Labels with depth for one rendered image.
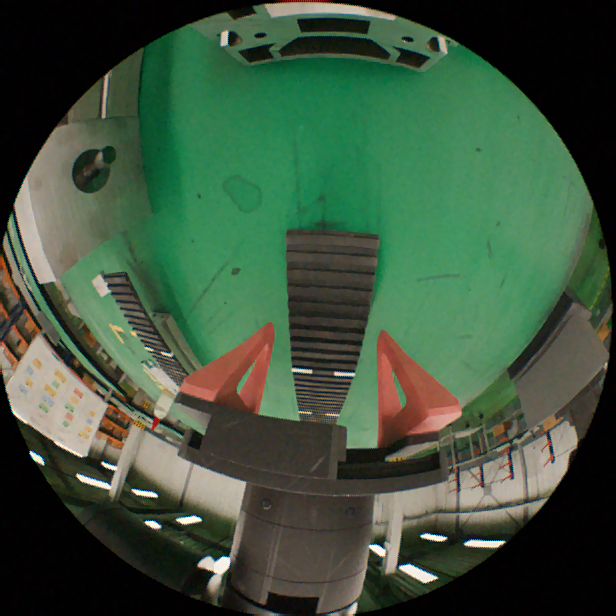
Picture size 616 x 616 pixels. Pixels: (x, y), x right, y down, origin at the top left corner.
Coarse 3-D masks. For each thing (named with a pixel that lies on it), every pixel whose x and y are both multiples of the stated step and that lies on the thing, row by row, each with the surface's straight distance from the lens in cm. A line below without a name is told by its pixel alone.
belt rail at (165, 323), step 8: (152, 312) 27; (152, 320) 25; (160, 320) 24; (168, 320) 24; (160, 328) 23; (168, 328) 25; (176, 328) 25; (168, 336) 24; (176, 336) 25; (168, 344) 24; (176, 344) 26; (184, 344) 26; (176, 352) 25; (184, 352) 27; (192, 352) 28; (184, 360) 27; (192, 360) 28; (192, 368) 29; (200, 368) 30
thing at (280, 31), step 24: (192, 24) 11; (216, 24) 11; (240, 24) 11; (264, 24) 11; (288, 24) 11; (312, 24) 12; (336, 24) 12; (360, 24) 12; (384, 24) 11; (408, 24) 11; (240, 48) 13; (264, 48) 15; (288, 48) 14; (312, 48) 14; (336, 48) 14; (360, 48) 14; (384, 48) 13; (408, 48) 13; (432, 48) 13
